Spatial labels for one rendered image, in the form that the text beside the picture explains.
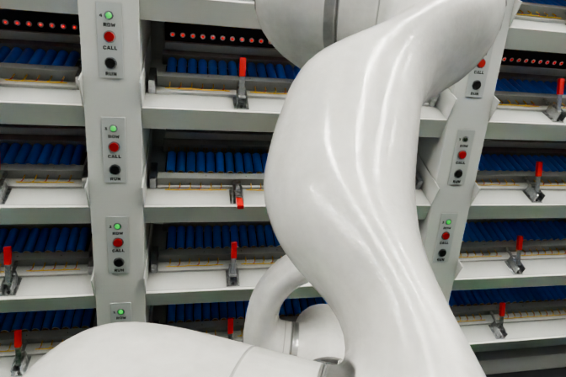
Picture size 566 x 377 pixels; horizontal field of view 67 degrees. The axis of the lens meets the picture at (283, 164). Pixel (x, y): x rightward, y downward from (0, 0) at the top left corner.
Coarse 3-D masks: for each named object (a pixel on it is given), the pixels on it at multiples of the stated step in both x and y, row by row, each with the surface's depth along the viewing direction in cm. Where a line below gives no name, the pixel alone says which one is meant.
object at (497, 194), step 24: (504, 144) 112; (528, 144) 113; (552, 144) 115; (480, 168) 105; (504, 168) 106; (528, 168) 107; (552, 168) 109; (480, 192) 100; (504, 192) 102; (528, 192) 102; (552, 192) 104; (480, 216) 99; (504, 216) 101; (528, 216) 102; (552, 216) 103
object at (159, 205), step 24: (144, 168) 83; (144, 192) 81; (168, 192) 86; (192, 192) 87; (216, 192) 88; (432, 192) 93; (144, 216) 84; (168, 216) 84; (192, 216) 85; (216, 216) 86; (240, 216) 87; (264, 216) 89
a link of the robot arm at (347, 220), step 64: (384, 0) 36; (448, 0) 32; (320, 64) 29; (384, 64) 28; (448, 64) 34; (320, 128) 25; (384, 128) 25; (320, 192) 23; (384, 192) 22; (320, 256) 22; (384, 256) 20; (384, 320) 18; (448, 320) 18
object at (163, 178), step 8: (160, 176) 86; (168, 176) 86; (176, 176) 86; (184, 176) 86; (192, 176) 87; (200, 176) 87; (208, 176) 88; (216, 176) 88; (224, 176) 88; (232, 176) 89; (240, 176) 89; (248, 176) 89; (256, 176) 90; (160, 184) 86; (168, 184) 86; (176, 184) 87; (184, 184) 87; (192, 184) 87; (200, 184) 87; (208, 184) 88; (216, 184) 88; (224, 184) 89; (248, 184) 90; (256, 184) 90
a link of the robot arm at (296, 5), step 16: (256, 0) 41; (272, 0) 39; (288, 0) 38; (304, 0) 38; (320, 0) 38; (336, 0) 37; (272, 16) 40; (288, 16) 39; (304, 16) 39; (320, 16) 38; (336, 16) 38; (272, 32) 42; (288, 32) 41; (304, 32) 40; (320, 32) 39; (288, 48) 43; (304, 48) 42; (320, 48) 42; (304, 64) 45
